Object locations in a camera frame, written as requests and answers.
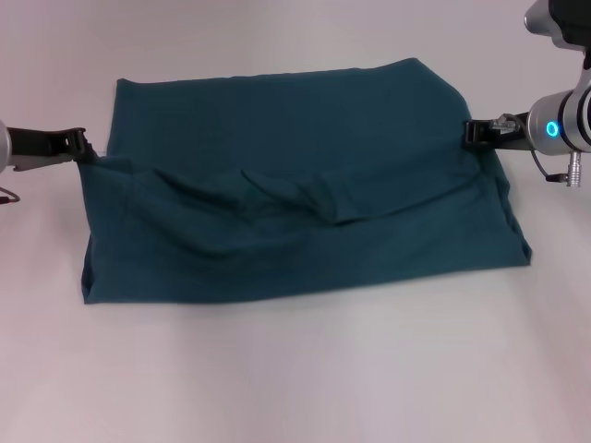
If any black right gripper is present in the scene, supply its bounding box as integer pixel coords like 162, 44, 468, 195
463, 112, 536, 152

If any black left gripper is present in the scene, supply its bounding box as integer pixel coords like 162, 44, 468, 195
7, 126, 101, 163

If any blue FREE print T-shirt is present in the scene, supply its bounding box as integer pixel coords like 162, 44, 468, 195
78, 57, 532, 306

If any clear plastic cable plug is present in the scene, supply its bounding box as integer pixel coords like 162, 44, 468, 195
490, 115, 519, 136

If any right arm grey connector cable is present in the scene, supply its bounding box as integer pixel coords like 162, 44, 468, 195
528, 148, 584, 189

